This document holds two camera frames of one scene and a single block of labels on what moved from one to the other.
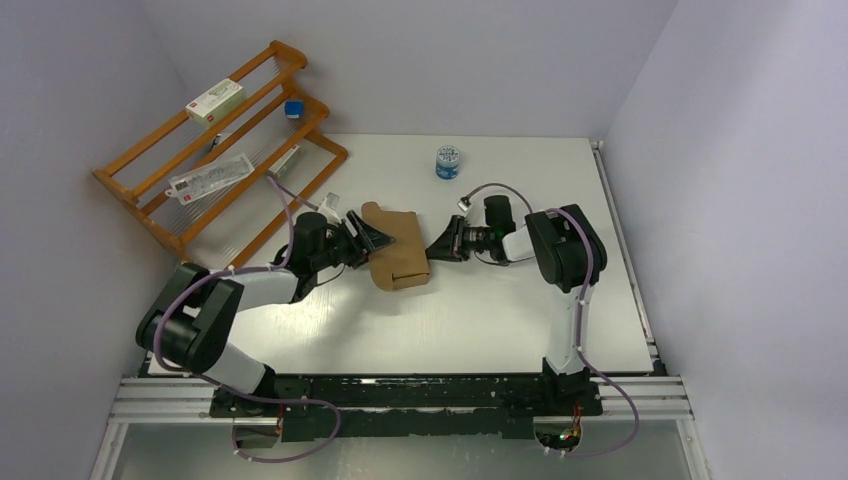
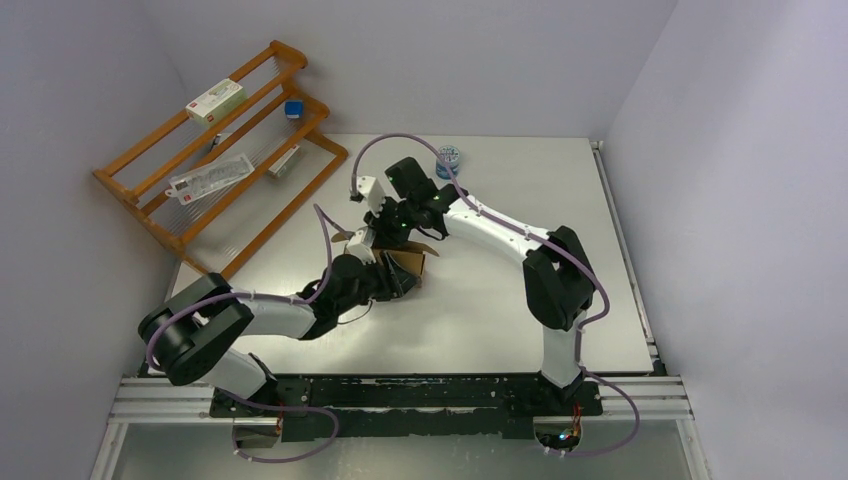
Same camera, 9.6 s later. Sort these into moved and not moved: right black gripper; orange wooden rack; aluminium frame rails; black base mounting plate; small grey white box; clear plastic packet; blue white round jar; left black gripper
Moved: left black gripper; right black gripper
Not moved: aluminium frame rails; blue white round jar; clear plastic packet; black base mounting plate; small grey white box; orange wooden rack
